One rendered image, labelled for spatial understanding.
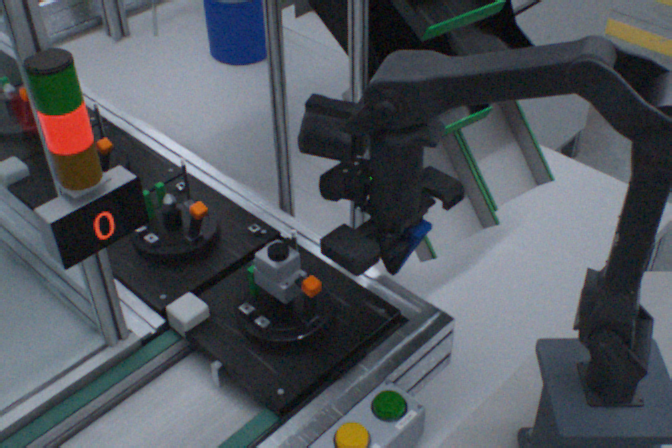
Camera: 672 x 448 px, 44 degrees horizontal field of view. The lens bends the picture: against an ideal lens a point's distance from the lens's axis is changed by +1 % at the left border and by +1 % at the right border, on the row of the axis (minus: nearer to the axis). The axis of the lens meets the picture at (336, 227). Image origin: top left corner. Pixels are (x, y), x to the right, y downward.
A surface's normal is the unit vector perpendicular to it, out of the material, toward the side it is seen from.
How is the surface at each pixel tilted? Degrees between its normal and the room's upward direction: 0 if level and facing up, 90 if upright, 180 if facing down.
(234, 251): 0
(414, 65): 8
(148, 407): 0
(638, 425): 0
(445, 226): 45
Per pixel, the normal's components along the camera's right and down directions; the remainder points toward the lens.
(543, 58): -0.32, -0.79
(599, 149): -0.02, -0.76
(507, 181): 0.40, -0.17
